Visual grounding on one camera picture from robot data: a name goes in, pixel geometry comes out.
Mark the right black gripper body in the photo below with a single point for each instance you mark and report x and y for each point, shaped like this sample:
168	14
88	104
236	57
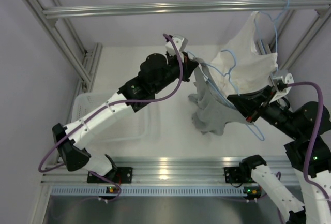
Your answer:
255	109

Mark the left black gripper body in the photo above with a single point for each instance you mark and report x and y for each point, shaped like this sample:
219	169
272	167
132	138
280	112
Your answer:
172	66

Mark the grey tank top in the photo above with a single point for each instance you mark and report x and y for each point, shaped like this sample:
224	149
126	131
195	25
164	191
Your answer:
213	110

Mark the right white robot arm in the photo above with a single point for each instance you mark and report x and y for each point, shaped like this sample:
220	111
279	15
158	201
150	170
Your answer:
308	154

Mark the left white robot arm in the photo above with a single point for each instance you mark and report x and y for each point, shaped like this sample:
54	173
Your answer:
156	73

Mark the white tank top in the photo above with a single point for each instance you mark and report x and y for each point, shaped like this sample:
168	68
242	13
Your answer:
238	68

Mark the white plastic basket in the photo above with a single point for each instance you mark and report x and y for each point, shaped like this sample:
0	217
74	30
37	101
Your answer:
132	127

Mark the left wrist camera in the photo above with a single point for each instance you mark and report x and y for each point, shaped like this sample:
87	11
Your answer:
179	41

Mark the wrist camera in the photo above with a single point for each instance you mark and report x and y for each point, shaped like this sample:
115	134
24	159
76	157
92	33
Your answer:
179	41
280	80

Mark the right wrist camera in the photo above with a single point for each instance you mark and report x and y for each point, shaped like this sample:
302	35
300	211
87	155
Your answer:
280	80

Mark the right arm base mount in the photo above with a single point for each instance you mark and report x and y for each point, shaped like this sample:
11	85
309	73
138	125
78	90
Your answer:
233	175

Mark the left aluminium frame post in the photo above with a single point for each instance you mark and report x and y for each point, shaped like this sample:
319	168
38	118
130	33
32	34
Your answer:
85	65

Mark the aluminium frame post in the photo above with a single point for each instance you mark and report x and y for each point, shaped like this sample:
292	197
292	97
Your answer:
297	31
85	65

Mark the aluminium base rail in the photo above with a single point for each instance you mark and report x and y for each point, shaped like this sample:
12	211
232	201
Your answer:
174	171

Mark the right aluminium frame post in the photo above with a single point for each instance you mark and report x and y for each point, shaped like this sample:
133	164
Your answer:
297	31

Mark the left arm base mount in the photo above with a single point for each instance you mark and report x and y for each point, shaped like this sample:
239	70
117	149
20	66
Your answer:
121	175

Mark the aluminium hanging rail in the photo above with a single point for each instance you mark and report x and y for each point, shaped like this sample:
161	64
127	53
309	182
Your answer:
181	7

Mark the perforated cable duct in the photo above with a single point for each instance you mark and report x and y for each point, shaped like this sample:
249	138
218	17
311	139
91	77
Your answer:
135	191

